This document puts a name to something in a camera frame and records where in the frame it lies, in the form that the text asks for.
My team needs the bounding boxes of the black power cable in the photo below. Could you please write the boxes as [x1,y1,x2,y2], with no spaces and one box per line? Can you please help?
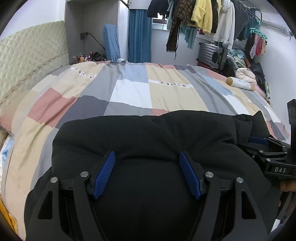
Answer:
[80,32,107,50]

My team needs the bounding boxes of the bedside clutter bottles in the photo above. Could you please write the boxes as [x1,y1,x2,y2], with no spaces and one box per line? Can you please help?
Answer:
[71,51,107,64]

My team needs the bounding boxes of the blue covered chair back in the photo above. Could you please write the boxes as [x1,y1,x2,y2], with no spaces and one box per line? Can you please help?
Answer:
[103,24,121,62]

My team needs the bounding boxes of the blue curtain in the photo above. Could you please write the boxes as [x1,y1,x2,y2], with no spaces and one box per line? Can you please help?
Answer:
[128,9,152,63]

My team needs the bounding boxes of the black puffer jacket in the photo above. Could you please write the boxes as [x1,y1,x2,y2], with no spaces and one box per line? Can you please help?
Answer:
[23,109,282,241]

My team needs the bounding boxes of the white cylindrical bolster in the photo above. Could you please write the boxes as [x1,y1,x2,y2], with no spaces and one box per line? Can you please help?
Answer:
[226,77,254,91]

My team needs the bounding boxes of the patchwork colour-block duvet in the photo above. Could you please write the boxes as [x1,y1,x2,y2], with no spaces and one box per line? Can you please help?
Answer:
[1,62,290,239]

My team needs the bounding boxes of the dark grey hanging coat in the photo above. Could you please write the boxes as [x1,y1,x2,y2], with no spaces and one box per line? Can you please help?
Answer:
[232,0,249,40]

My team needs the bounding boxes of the green sock hanger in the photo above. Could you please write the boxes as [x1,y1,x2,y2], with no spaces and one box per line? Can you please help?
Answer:
[250,20,267,40]

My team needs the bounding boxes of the person's right hand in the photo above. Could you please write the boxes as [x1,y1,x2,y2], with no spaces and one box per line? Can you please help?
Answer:
[280,180,296,194]

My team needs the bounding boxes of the plaid brown scarf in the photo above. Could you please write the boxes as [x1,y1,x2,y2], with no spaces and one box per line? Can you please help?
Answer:
[166,0,196,53]

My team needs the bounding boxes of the grey ribbed suitcase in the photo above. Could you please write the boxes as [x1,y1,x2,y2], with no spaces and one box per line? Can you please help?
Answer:
[197,43,228,71]

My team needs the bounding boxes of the white hoodie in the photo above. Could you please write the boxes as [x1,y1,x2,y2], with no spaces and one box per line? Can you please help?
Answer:
[210,1,235,51]

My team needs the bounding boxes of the teal hanging garment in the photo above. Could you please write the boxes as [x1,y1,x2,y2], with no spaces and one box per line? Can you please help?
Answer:
[180,23,198,50]

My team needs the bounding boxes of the cream plush pile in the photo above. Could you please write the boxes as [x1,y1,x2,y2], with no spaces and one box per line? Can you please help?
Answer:
[235,68,257,84]

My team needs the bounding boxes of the metal clothes rack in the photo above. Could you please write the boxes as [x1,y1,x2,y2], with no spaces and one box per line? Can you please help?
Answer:
[239,0,262,23]

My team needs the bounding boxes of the cream quilted headboard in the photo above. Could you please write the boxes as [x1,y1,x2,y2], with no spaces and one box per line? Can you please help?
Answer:
[1,21,69,108]

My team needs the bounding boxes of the light blue cloth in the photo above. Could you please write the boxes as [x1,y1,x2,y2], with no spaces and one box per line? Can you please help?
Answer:
[1,139,14,164]

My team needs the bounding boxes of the yellow crown cushion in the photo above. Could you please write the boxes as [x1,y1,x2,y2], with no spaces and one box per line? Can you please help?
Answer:
[0,199,18,235]

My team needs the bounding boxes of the yellow fleece jacket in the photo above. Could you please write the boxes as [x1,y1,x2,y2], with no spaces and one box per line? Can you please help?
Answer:
[191,0,221,34]

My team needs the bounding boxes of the black hanging jacket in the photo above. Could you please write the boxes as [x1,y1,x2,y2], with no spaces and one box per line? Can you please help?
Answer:
[147,0,169,18]

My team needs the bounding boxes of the white air conditioner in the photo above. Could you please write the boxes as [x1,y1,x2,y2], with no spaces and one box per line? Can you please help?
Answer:
[261,19,293,37]

